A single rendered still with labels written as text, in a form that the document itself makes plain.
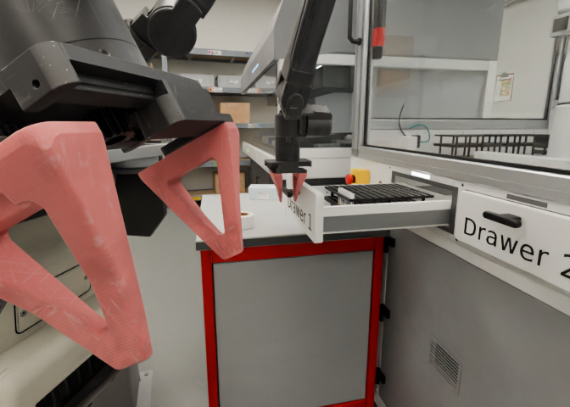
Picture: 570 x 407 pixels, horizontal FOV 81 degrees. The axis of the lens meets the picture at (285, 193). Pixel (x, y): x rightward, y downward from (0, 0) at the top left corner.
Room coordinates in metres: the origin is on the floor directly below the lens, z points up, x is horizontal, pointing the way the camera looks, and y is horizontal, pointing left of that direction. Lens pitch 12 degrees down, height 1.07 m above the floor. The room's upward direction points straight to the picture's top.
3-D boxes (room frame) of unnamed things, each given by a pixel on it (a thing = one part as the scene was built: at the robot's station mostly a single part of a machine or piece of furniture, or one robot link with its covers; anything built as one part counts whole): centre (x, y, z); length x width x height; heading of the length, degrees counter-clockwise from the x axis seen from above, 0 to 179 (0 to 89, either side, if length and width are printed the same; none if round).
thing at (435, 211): (0.86, -0.25, 0.86); 0.40 x 0.26 x 0.06; 102
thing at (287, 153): (0.78, -0.01, 1.01); 0.10 x 0.07 x 0.07; 102
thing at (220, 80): (4.66, 0.71, 1.61); 0.40 x 0.30 x 0.17; 109
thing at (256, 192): (1.40, 0.09, 0.79); 0.13 x 0.09 x 0.05; 88
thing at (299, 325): (1.22, 0.02, 0.38); 0.62 x 0.58 x 0.76; 12
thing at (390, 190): (0.86, -0.24, 0.87); 0.22 x 0.18 x 0.06; 102
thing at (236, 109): (4.68, 0.70, 1.22); 0.41 x 0.32 x 0.28; 109
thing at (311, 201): (0.82, -0.04, 0.87); 0.29 x 0.02 x 0.11; 12
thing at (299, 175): (0.78, -0.01, 0.94); 0.07 x 0.07 x 0.09; 12
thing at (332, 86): (2.63, -0.33, 1.13); 1.78 x 1.14 x 0.45; 12
